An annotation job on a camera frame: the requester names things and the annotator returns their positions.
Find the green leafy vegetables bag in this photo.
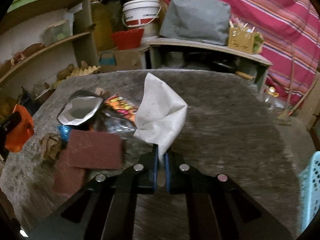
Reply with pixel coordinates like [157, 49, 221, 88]
[253, 31, 264, 54]

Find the yellow egg tray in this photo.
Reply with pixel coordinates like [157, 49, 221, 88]
[50, 66, 101, 89]

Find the brown potato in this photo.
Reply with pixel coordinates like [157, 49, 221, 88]
[56, 63, 74, 81]

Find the tan perforated utensil holder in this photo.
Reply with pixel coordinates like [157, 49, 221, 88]
[227, 18, 254, 54]

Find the yellow-label oil bottle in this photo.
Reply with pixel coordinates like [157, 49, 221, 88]
[258, 86, 279, 112]

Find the wooden wall shelf unit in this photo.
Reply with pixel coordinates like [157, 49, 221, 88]
[1, 0, 98, 92]

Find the large cardboard box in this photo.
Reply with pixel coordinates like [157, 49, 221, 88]
[99, 45, 149, 73]

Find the white paper bag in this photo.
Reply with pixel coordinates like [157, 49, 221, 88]
[134, 73, 188, 162]

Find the red striped hanging cloth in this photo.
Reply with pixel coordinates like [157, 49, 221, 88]
[152, 0, 320, 106]

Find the red plastic basket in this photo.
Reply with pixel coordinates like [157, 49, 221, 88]
[111, 28, 144, 50]

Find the colourful snack wrapper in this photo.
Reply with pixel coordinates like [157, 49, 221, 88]
[104, 95, 138, 123]

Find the maroon scouring pad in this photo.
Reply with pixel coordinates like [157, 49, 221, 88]
[53, 129, 123, 197]

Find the straw broom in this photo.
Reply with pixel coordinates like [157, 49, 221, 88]
[277, 44, 296, 126]

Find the clear plastic container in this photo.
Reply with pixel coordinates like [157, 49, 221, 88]
[41, 20, 72, 46]

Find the grey fabric cover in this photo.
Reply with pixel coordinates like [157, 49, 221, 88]
[159, 0, 231, 46]

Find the black frying pan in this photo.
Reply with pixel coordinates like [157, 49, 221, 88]
[213, 61, 255, 80]

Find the light blue plastic basket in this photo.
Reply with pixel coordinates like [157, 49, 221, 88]
[299, 151, 319, 232]

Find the grey low shelf unit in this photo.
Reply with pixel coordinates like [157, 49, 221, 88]
[148, 38, 272, 94]

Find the blue plastic bag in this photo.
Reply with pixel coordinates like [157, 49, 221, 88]
[57, 125, 72, 142]

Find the large amber oil jug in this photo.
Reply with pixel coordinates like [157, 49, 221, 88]
[91, 0, 114, 52]

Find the white plastic bucket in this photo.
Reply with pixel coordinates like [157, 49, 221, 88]
[122, 0, 161, 44]

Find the brown crumpled paper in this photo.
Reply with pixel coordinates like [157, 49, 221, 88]
[40, 133, 62, 161]

